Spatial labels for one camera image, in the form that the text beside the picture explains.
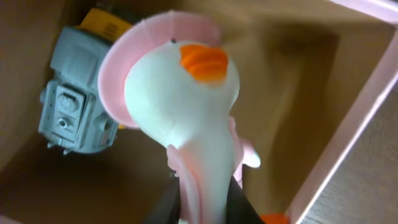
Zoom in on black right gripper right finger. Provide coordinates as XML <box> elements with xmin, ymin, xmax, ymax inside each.
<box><xmin>226</xmin><ymin>177</ymin><xmax>264</xmax><ymax>224</ymax></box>

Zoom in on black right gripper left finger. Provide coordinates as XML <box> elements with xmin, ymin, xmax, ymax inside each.
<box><xmin>142</xmin><ymin>177</ymin><xmax>180</xmax><ymax>224</ymax></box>

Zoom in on grey and yellow toy truck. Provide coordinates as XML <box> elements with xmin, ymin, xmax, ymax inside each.
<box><xmin>38</xmin><ymin>7</ymin><xmax>132</xmax><ymax>154</ymax></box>

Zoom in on white duck toy pink hat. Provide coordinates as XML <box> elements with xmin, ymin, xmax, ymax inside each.
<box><xmin>97</xmin><ymin>9</ymin><xmax>290</xmax><ymax>224</ymax></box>

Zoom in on pink cardboard box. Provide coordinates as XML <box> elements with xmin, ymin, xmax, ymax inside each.
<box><xmin>1</xmin><ymin>1</ymin><xmax>395</xmax><ymax>223</ymax></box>

